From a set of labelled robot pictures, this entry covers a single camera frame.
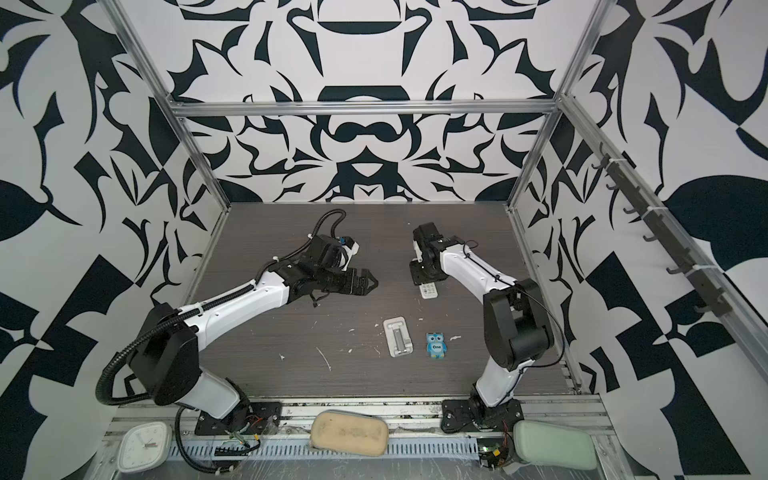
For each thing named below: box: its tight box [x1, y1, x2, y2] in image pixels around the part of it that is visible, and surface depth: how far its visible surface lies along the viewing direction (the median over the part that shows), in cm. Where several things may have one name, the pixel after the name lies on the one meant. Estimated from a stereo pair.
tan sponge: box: [310, 410, 389, 457], surface depth 70 cm
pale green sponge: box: [513, 420, 597, 470], surface depth 70 cm
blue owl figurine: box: [426, 332, 447, 359], surface depth 86 cm
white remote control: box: [419, 282, 438, 299], surface depth 89 cm
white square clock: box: [117, 422, 172, 474], surface depth 70 cm
